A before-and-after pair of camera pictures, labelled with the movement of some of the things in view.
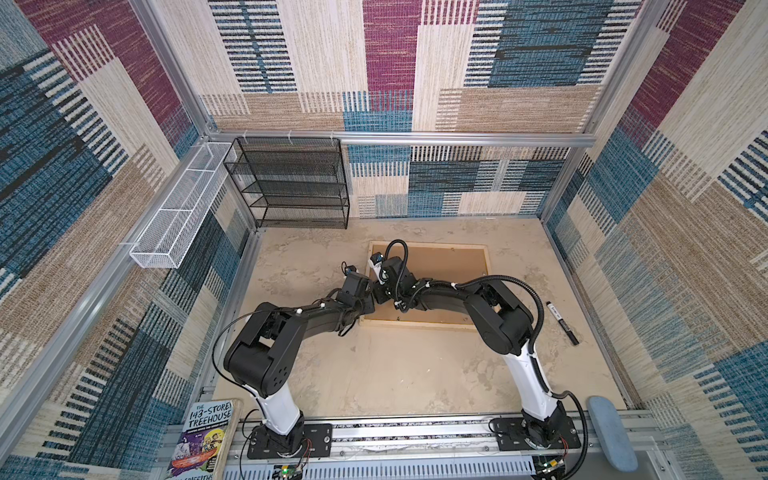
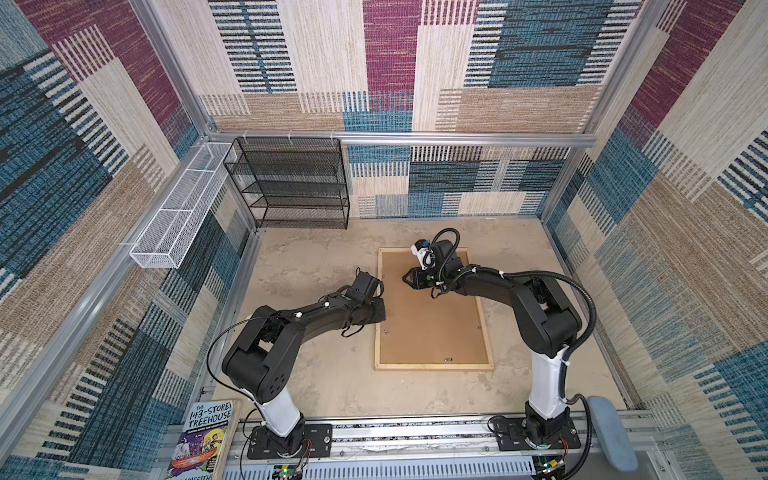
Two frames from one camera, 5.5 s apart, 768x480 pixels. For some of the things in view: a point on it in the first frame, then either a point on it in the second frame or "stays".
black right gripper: [378, 294] to [415, 274]
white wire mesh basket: [174, 230] stays
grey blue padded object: [611, 434] stays
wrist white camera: [375, 261] to [424, 253]
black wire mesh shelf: [298, 183] stays
